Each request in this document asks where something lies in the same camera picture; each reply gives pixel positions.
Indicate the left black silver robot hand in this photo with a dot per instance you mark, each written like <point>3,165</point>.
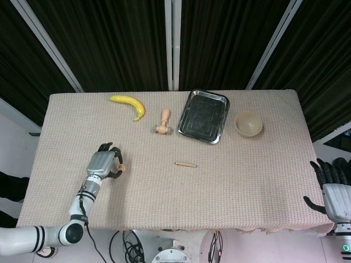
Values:
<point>100,164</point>

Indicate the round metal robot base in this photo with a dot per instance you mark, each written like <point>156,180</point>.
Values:
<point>171,254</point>

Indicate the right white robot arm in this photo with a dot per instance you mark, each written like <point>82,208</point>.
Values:
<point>342,243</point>

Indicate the white metal frame bar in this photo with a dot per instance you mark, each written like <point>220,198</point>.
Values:
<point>16,115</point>
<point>331,134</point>

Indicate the beige plastic bowl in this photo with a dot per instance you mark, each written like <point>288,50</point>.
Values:
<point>248,126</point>

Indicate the yellow banana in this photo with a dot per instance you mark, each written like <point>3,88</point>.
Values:
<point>131,101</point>

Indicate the pink woven tablecloth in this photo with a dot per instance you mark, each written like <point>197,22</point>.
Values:
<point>219,191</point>

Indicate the white metal frame post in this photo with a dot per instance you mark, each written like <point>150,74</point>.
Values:
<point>168,41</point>
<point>276,41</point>
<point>177,27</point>
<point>45,41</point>

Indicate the small black clip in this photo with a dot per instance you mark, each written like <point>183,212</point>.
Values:
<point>34,134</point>

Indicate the black pleated curtain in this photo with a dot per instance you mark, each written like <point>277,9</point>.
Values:
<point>323,68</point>
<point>22,68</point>
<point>225,41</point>
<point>109,41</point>

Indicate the peach toy hammer grey ends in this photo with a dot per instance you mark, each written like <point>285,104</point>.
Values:
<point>165,117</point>

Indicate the black and white shoe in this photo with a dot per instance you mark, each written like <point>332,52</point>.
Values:
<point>48,252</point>

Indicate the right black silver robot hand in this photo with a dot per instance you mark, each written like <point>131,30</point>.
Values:
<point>338,202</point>

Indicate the wooden chess disc top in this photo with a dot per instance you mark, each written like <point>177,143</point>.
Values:
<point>122,166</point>

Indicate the small wooden stick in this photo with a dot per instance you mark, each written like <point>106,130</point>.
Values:
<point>186,164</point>

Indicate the rectangular metal tray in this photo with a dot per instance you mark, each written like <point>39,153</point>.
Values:
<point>203,117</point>

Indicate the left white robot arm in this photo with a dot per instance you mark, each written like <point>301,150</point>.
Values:
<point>78,204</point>

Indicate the black clothed leg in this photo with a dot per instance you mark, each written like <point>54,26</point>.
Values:
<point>6,219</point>
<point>11,186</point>

